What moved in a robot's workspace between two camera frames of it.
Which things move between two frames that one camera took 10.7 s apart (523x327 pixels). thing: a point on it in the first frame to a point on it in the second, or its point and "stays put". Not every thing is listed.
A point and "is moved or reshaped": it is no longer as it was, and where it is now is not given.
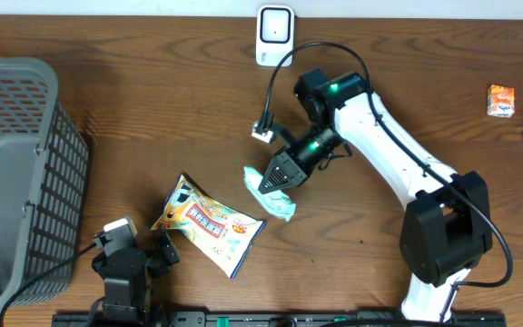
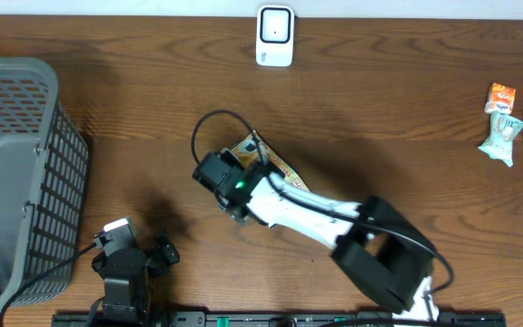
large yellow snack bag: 214,232 to 253,152
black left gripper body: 159,262 stays put
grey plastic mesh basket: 28,182 stays put
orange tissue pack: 500,101 stays put
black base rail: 267,319 stays put
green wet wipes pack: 275,202 is moved or reshaped
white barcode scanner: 275,34 stays put
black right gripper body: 312,148 to 223,203
